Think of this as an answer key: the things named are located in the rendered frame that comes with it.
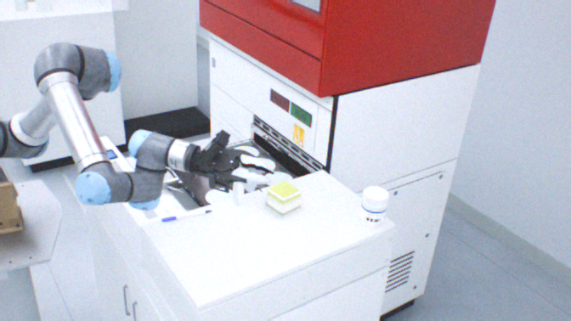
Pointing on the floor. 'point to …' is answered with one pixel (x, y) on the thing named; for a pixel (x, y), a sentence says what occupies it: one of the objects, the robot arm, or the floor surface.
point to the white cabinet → (120, 250)
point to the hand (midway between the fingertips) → (267, 173)
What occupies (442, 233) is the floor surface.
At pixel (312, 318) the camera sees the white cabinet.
